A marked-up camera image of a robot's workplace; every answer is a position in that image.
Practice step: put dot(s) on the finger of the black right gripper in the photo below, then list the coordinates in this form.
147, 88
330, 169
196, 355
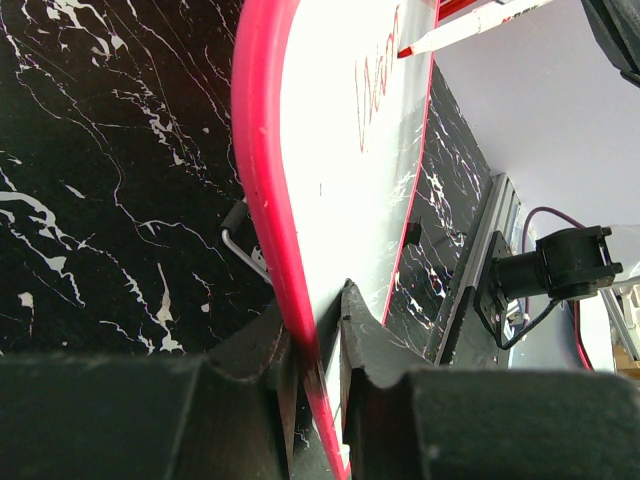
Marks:
615, 27

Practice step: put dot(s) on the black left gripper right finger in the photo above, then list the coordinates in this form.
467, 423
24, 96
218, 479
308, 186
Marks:
405, 418

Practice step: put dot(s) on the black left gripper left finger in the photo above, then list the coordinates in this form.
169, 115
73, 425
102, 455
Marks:
226, 414

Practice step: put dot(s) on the white red whiteboard marker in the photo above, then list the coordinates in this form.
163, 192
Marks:
479, 20

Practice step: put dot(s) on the pink framed whiteboard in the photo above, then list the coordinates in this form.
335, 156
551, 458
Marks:
328, 126

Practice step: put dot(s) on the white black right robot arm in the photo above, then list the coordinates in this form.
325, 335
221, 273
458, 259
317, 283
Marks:
570, 264

